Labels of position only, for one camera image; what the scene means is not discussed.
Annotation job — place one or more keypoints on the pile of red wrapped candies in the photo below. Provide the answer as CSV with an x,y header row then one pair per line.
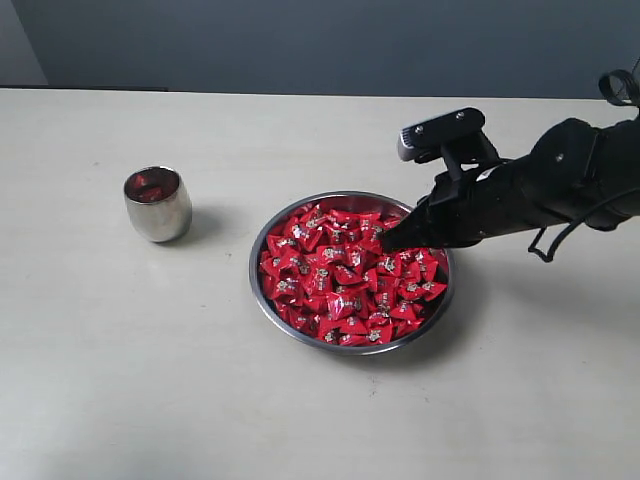
x,y
324,269

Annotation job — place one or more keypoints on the round stainless steel plate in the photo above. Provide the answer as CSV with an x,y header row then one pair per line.
x,y
351,201

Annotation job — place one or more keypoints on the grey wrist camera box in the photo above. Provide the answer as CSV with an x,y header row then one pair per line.
x,y
456,137

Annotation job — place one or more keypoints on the stainless steel cup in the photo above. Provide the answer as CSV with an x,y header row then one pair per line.
x,y
166,220

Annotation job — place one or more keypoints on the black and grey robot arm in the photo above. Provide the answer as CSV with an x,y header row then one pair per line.
x,y
575,175

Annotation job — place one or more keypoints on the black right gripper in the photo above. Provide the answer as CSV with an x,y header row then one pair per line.
x,y
514,196

